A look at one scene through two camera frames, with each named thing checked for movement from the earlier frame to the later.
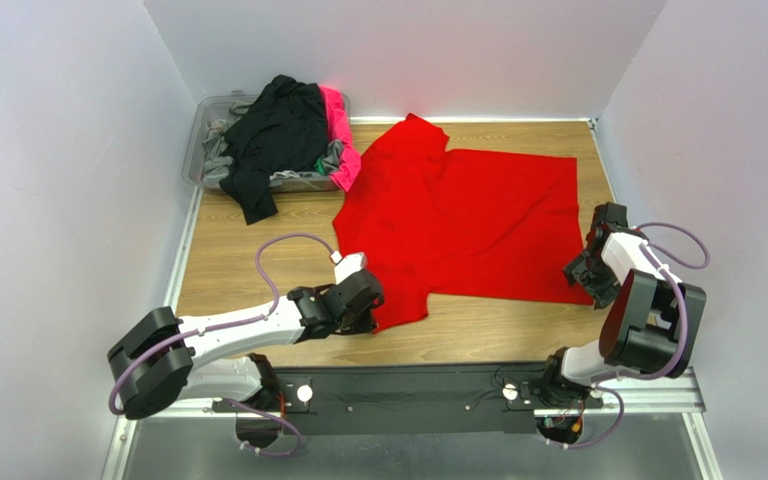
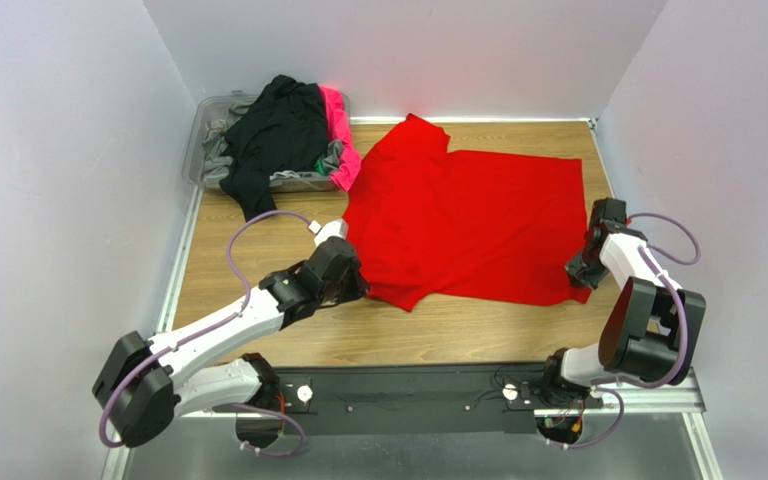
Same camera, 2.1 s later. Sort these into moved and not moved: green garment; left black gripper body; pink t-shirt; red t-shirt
Moved: left black gripper body
Not moved: red t-shirt; green garment; pink t-shirt
